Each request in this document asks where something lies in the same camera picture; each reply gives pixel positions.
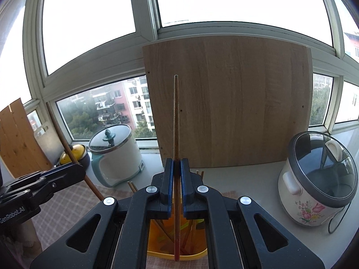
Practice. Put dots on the black ceramic pot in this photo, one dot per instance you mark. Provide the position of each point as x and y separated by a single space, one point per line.
85 161

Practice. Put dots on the yellow plastic container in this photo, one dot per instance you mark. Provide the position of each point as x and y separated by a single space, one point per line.
157 241

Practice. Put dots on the white window frame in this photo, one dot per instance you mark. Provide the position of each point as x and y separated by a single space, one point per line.
145 14

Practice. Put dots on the glass lid teal knob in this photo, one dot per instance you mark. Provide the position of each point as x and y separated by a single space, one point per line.
117 137

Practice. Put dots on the yellow pot lid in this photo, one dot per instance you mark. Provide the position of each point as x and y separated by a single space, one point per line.
78 152

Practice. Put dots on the white cutting board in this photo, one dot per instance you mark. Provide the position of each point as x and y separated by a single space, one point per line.
49 143

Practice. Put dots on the floral rice cooker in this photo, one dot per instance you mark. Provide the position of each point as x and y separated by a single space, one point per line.
297 190

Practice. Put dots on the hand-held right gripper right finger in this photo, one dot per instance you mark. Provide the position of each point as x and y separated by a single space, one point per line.
185 182

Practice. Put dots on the pine plank board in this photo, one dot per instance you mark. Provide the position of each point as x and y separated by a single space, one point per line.
19 140

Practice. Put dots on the pink apartment building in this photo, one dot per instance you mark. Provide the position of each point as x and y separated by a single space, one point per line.
137 95

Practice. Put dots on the white teal electric pot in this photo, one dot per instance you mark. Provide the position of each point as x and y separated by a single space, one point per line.
123 162

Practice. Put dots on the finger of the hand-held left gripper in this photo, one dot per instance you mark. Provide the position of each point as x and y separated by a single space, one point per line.
47 171
64 178

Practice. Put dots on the red-tipped wooden chopstick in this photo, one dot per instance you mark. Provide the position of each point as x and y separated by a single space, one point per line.
176 117
130 184
60 134

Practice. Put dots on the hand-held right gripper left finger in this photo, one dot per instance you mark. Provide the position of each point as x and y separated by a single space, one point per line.
168 182

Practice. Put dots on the light wooden board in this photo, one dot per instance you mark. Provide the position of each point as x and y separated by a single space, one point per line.
230 101

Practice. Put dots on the pink checked tablecloth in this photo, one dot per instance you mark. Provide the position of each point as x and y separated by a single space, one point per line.
84 215

